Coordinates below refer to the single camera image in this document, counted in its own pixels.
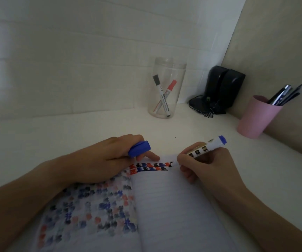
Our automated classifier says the person's right forearm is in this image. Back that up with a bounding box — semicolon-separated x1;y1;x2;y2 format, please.
215;181;302;252

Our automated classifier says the person's left hand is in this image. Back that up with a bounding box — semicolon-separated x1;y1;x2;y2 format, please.
53;134;160;186

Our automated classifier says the pink cup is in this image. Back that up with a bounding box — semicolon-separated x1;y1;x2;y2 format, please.
236;95;283;139

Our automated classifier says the silver pen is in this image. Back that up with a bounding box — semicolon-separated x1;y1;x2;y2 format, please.
267;85;292;105

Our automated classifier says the black cable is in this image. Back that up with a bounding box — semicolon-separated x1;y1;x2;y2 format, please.
193;102;216;118

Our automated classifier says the person's right hand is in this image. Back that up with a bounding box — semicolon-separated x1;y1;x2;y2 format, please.
177;149;249;202

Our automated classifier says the clear plastic jar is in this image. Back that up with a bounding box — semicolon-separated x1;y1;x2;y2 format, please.
147;57;187;119

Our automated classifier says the black desk device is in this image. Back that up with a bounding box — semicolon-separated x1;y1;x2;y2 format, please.
189;66;246;115

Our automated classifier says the blue whiteboard marker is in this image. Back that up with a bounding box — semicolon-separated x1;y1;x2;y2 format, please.
170;135;228;166

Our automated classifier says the lined notebook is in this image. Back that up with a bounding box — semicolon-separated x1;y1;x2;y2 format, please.
37;154;237;252

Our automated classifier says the black whiteboard marker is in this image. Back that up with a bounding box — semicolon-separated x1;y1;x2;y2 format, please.
153;74;172;118

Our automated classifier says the black pen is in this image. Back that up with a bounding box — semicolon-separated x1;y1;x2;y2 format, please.
277;84;302;105

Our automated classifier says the blue marker cap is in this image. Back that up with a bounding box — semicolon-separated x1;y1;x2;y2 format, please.
128;141;152;158

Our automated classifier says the red whiteboard marker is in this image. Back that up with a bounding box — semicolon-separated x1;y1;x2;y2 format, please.
153;80;177;113

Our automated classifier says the person's left forearm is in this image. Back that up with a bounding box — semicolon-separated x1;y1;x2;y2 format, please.
0;159;71;252

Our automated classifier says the dark blue pen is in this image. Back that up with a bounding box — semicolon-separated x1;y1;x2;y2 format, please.
279;92;301;106

